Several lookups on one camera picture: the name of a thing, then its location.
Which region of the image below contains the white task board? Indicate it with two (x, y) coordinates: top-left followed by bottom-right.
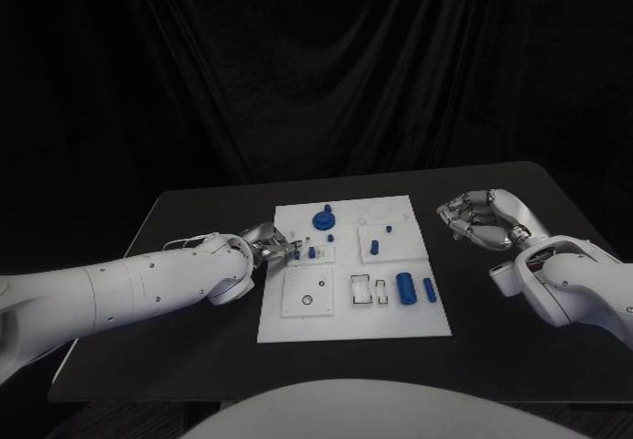
(255, 195), (454, 344)

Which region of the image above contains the blue gear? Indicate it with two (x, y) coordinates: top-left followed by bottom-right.
(311, 209), (339, 231)

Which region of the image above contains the large blue cylinder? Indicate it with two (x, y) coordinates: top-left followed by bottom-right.
(394, 272), (420, 305)

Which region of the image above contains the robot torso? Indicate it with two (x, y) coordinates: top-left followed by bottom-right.
(177, 378), (594, 439)

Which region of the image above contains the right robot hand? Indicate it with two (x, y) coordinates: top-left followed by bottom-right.
(435, 187), (552, 252)

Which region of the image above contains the white cable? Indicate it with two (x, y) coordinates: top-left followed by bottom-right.
(161, 231), (223, 252)

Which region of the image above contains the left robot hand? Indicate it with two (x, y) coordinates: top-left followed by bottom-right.
(238, 221), (304, 266)

